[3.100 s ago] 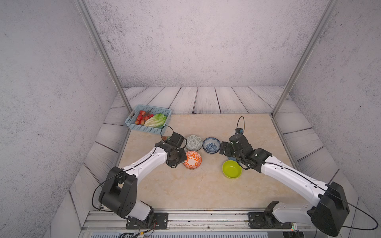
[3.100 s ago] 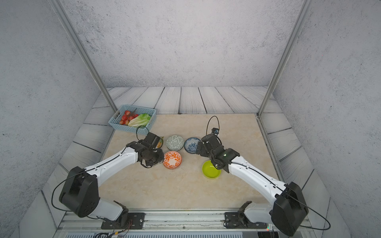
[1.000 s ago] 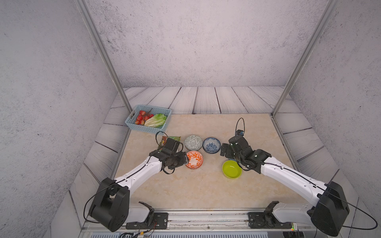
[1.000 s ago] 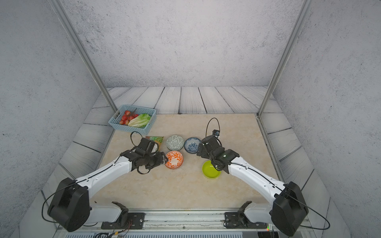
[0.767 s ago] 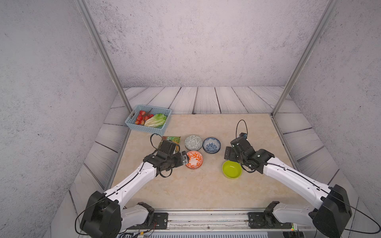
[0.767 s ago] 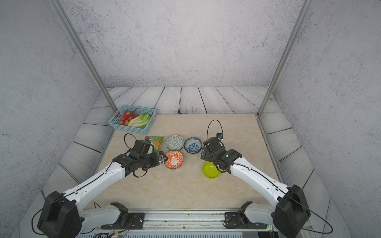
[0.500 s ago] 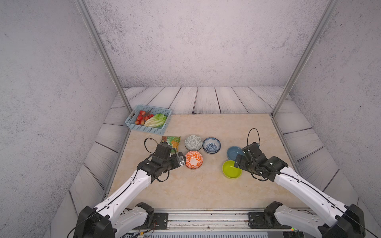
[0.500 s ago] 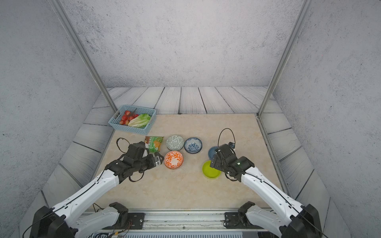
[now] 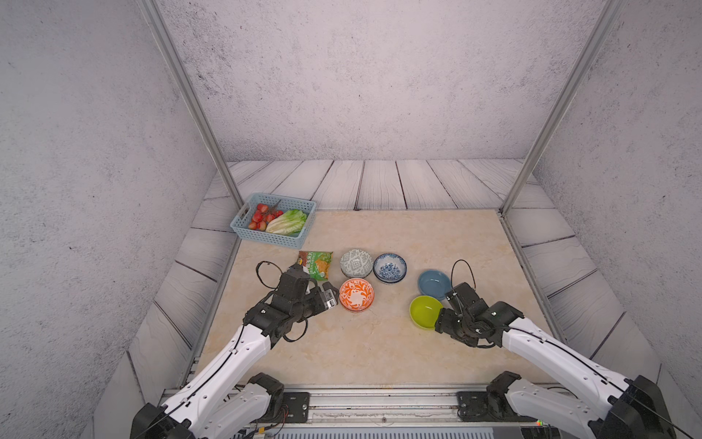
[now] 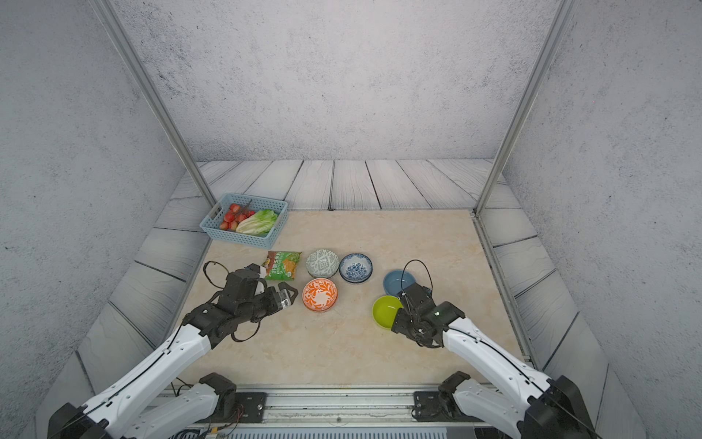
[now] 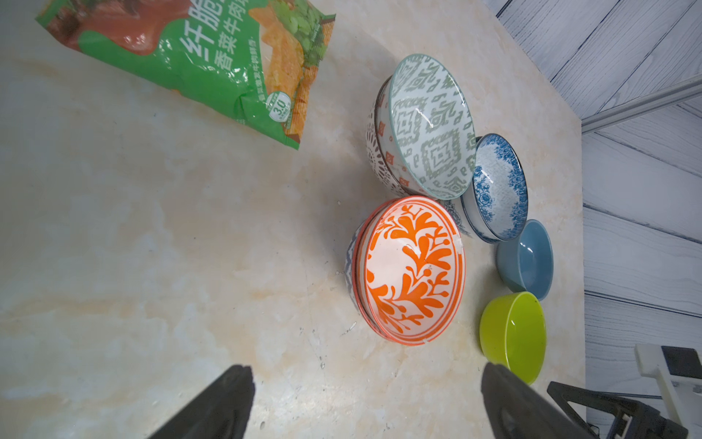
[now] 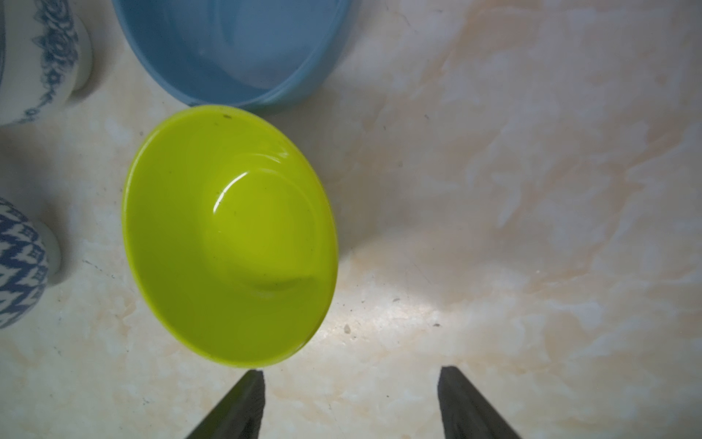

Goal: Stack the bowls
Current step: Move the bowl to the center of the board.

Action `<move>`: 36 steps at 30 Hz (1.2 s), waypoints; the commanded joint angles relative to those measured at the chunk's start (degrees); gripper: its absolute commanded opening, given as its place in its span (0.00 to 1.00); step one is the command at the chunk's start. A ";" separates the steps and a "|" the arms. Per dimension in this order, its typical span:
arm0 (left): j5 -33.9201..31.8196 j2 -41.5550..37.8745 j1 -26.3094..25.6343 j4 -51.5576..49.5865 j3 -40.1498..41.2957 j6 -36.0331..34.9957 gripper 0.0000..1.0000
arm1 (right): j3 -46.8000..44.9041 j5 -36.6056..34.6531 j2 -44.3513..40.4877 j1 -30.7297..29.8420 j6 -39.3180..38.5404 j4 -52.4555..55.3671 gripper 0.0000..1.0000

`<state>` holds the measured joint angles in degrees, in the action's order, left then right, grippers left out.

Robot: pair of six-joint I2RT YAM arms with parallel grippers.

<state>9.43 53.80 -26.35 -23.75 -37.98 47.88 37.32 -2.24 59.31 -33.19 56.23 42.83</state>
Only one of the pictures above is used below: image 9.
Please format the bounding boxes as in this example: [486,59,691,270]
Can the lime green bowl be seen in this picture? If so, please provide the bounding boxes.
[409,296,444,330]

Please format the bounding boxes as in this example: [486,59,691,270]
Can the plain blue shallow bowl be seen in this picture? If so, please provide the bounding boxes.
[418,270,452,301]

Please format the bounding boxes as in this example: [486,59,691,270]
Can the orange floral bowl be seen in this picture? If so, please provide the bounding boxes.
[339,278,375,312]

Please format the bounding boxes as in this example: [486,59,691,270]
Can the green geometric pattern bowl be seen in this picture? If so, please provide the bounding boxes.
[340,249,374,278]

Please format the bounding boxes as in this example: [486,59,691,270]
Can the blue floral bowl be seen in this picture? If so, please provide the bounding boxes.
[373,252,408,285]

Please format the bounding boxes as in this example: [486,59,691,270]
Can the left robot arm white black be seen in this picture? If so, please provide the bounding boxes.
[130,263,339,438]

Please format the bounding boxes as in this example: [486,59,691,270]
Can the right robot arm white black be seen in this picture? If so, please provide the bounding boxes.
[434,283,683,438]

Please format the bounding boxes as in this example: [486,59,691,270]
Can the green snack chip bag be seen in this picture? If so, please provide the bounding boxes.
[298,251,333,281]

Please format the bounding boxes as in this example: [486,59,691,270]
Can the green lettuce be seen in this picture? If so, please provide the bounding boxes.
[266,210,308,236]

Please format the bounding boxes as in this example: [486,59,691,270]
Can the light blue plastic basket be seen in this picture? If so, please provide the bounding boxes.
[230,193,317,250]

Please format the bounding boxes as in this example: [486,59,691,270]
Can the red strawberries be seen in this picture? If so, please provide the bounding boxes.
[248,203,283,232]

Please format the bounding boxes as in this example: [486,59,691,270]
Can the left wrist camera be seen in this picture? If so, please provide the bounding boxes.
[322,282,339,309]

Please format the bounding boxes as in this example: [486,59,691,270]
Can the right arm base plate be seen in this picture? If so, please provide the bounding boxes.
[456,391,537,424]

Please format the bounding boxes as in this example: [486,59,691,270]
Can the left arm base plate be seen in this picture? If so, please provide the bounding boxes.
[257,391,311,424]

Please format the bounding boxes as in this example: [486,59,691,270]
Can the aluminium front rail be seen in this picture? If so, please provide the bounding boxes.
[143,386,632,439]

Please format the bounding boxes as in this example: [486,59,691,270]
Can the left aluminium frame post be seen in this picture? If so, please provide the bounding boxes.
[137,0,243,207]

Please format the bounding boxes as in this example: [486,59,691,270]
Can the aluminium frame post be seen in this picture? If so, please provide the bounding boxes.
[137,0,243,207]
[499,0,625,219]

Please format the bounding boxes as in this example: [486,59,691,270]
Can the right aluminium frame post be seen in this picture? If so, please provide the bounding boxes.
[499,0,625,219]

